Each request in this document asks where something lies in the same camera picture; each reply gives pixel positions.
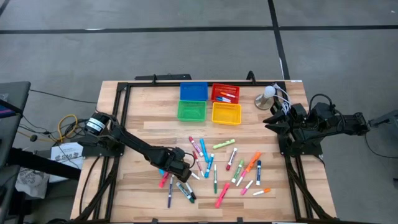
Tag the red plastic basket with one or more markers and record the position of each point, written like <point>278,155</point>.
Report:
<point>233,88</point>

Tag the thin red Expo marker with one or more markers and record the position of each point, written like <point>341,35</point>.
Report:
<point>198,164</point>

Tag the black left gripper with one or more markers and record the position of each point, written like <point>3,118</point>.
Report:
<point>171,165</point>

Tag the grey equipment stand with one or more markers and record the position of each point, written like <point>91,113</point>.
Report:
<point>388,118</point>

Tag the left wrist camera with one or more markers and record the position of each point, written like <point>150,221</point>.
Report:
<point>179,153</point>

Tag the orange highlighter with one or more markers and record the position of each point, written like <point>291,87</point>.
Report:
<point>253,161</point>

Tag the blue plastic basket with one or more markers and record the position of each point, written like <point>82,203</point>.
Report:
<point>193,91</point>

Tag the light green Expo marker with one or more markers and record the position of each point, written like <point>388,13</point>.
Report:
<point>237,171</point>

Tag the light blue Expo marker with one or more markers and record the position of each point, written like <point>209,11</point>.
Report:
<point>209,165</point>

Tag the dark blue Expo marker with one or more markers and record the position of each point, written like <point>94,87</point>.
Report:
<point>258,172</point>

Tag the white bulb brass lamp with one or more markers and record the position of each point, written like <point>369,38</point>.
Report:
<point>269,91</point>

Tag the short thin purple marker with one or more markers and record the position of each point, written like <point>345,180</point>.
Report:
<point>228,99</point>

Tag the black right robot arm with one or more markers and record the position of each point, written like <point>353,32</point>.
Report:
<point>348,123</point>

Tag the white printed paper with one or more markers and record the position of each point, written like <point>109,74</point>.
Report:
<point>66,152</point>

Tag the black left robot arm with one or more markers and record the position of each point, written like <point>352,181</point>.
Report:
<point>136,146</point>

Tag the maroon Expo marker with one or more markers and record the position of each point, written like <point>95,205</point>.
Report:
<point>231,158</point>

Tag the pink highlighter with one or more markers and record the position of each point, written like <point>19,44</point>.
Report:
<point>222,196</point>
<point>163,182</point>

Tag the black metal table frame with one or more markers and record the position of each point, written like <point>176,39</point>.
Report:
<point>140,84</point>

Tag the green plastic basket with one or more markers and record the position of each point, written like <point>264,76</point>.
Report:
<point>191,111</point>

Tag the thin green marker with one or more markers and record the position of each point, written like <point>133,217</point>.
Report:
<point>215,180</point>

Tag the yellow highlighter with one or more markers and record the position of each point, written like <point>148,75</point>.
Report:
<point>224,144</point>

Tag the black support beam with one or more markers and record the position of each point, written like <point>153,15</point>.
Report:
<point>40,163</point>

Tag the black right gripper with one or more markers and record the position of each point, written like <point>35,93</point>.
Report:
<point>298,129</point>

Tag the thin pink white marker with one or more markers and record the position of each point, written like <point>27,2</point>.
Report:
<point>241,179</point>
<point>247,187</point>

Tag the black bar device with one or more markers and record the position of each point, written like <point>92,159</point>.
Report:
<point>161,77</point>

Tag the thin orange white marker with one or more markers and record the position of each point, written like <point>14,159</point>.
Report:
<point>261,192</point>
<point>228,95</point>

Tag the thin yellow white marker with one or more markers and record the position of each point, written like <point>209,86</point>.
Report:
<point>196,176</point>

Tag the yellow plastic basket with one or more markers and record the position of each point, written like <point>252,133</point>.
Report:
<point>226,114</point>

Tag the patterned white cloth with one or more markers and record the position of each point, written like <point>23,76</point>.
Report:
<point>31,183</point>

